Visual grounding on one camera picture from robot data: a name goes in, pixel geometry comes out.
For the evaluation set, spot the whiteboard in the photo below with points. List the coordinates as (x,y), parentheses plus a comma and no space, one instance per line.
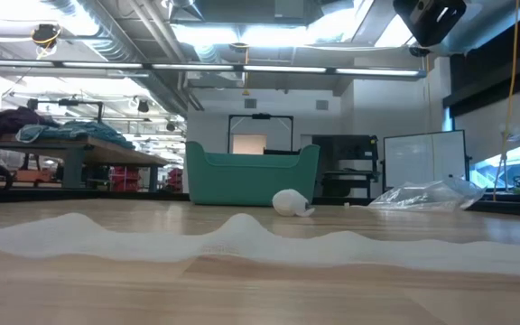
(424,158)

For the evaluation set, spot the black workstation rack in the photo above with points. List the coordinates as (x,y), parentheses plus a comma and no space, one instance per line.
(346,149)

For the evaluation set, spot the clear plastic bag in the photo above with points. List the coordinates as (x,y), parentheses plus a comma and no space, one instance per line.
(427,196)

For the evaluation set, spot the green plastic bin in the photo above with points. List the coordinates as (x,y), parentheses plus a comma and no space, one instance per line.
(251,180)

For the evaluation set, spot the long LED light bar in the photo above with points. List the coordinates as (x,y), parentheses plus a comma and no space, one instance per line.
(192,67)

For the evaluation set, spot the red storage rack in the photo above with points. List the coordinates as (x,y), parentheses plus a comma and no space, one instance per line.
(124,178)

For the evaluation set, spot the teal garment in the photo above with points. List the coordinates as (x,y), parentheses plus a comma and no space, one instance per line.
(79,131)

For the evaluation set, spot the black hanging device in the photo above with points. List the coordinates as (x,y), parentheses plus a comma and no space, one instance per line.
(45,34)

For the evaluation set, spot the grey-legged wooden workbench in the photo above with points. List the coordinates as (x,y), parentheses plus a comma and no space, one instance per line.
(72,167)

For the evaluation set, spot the purple garment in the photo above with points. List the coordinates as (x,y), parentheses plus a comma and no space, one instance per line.
(7,122)

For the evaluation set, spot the black gantry frame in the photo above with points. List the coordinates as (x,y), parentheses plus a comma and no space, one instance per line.
(260,116)

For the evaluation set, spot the black aluminium frame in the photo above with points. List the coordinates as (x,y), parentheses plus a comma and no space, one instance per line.
(61,195)

